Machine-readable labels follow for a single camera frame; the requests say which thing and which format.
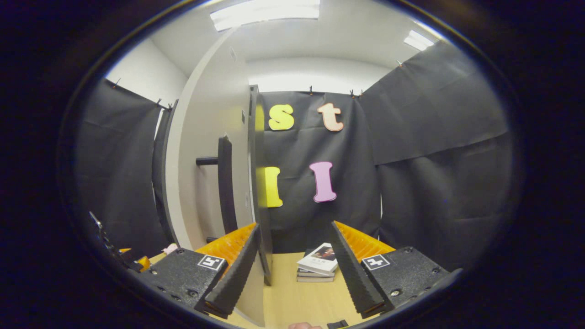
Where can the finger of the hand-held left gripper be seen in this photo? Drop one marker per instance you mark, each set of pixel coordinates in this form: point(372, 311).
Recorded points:
point(144, 264)

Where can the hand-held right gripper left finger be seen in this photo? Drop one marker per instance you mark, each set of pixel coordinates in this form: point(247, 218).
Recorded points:
point(233, 278)

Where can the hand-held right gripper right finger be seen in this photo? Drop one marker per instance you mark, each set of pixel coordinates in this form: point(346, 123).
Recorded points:
point(356, 274)

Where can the beige cabinet door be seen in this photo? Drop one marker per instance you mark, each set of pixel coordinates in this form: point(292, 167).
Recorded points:
point(208, 114)

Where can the pink plush toy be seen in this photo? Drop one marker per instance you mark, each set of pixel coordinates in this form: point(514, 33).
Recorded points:
point(171, 248)

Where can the white book with photo cover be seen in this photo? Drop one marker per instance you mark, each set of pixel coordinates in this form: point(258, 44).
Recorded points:
point(317, 260)

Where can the thin grey book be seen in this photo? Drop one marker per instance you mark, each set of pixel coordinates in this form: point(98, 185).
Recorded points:
point(313, 274)
point(314, 279)

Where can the black backdrop cloth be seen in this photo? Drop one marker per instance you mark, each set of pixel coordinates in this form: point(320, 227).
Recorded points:
point(434, 160)

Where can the small ceiling light panel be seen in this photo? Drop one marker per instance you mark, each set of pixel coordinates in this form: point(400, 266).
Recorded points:
point(418, 40)

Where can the long ceiling light panel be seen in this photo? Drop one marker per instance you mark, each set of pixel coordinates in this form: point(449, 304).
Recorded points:
point(265, 13)

